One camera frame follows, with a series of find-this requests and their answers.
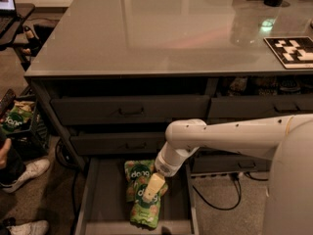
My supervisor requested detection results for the black cable left of cabinet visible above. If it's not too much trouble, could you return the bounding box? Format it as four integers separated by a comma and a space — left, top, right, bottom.
54, 139, 81, 220

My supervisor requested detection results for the green dang bag in crate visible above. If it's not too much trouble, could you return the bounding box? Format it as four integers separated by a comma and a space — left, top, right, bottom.
1, 110, 32, 133

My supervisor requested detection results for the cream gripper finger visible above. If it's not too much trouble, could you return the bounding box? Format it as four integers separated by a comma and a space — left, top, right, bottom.
143, 172, 165, 203

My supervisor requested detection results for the black power cable on floor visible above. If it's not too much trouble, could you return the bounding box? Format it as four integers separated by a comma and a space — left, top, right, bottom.
192, 170, 270, 212

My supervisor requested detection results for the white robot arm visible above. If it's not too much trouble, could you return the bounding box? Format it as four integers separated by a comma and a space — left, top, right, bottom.
143, 114, 313, 235

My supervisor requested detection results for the dark trouser leg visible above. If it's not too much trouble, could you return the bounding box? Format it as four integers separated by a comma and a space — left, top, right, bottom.
0, 130, 25, 184

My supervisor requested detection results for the top left drawer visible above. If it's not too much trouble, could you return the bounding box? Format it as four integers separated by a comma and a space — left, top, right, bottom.
51, 95, 209, 125

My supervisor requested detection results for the open bottom left drawer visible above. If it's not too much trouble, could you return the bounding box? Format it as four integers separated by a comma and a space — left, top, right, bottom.
74, 158, 200, 235

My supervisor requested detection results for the green dang chip bag front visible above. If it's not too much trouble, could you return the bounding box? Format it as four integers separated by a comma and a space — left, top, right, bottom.
130, 176, 168, 229

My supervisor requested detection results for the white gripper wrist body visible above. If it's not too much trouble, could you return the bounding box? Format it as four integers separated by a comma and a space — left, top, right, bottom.
155, 161, 177, 177

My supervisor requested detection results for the white shoe upper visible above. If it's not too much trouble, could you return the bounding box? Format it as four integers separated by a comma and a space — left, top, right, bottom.
0, 159, 50, 193

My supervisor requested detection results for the person's hand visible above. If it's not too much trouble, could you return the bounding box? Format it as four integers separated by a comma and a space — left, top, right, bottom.
0, 138, 12, 169

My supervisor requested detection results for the green dang chip bag rear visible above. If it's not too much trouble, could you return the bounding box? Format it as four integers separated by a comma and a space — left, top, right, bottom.
124, 160, 155, 202

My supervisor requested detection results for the grey drawer cabinet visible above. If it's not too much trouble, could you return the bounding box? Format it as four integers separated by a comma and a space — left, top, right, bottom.
25, 0, 313, 166

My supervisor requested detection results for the black crate with snacks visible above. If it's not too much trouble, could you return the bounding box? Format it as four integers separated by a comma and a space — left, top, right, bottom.
3, 95, 50, 161

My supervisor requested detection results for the green dang chip bag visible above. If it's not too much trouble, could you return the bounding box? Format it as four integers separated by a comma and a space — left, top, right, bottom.
130, 176, 168, 229
124, 160, 155, 202

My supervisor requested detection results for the middle left drawer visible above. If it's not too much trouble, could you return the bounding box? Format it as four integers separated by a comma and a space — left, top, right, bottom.
70, 132, 165, 156

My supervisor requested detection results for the white shoe lower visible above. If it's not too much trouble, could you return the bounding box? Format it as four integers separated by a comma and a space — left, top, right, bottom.
8, 220, 49, 235

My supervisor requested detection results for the bottom right drawer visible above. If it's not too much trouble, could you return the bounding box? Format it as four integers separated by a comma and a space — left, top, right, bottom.
190, 151, 271, 174

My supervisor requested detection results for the black white fiducial marker board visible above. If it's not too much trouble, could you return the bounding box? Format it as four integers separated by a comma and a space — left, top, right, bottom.
264, 36, 313, 70

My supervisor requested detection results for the laptop on side desk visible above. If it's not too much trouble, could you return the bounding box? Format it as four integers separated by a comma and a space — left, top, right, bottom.
0, 0, 17, 37

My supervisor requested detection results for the top right drawer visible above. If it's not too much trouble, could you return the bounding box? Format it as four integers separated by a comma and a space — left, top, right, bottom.
208, 94, 313, 118

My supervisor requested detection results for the white shoe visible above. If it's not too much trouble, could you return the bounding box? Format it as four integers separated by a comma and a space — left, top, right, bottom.
8, 220, 49, 235
0, 159, 50, 193

